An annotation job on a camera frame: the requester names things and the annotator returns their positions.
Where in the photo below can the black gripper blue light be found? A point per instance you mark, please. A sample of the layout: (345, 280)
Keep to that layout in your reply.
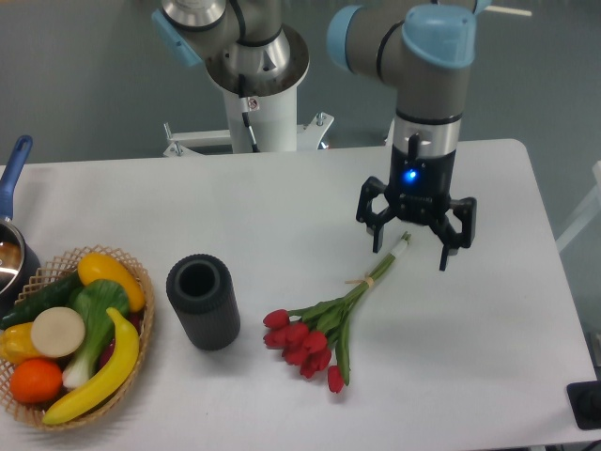
(420, 188)

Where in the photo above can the red tulip bouquet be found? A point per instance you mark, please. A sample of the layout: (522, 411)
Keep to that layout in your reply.
(316, 338)

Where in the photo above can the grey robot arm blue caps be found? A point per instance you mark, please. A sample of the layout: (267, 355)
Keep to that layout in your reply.
(423, 49)

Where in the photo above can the dark grey ribbed vase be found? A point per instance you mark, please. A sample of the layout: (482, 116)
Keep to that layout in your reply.
(200, 289)

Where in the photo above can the black device at table edge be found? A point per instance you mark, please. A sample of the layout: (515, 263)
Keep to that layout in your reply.
(584, 399)

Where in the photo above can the yellow banana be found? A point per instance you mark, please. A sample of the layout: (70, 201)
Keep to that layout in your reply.
(106, 381)

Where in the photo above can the yellow squash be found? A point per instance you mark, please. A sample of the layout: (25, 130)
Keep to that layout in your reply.
(96, 266)

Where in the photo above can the green bok choy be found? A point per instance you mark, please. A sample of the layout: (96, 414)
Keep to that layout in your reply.
(91, 304)

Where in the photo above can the green cucumber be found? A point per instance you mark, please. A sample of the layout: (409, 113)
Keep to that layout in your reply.
(56, 294)

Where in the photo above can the beige round disc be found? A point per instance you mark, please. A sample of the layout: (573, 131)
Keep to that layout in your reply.
(57, 332)

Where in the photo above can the orange fruit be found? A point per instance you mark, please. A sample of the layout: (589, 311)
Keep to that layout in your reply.
(36, 381)

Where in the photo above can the yellow bell pepper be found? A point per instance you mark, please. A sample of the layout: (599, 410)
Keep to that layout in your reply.
(16, 344)

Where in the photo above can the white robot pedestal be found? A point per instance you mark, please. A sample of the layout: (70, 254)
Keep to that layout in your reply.
(255, 124)

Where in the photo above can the white frame at right edge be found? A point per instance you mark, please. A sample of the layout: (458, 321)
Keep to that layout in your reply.
(579, 246)

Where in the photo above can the blue handled saucepan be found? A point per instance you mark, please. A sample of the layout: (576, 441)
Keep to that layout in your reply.
(18, 261)

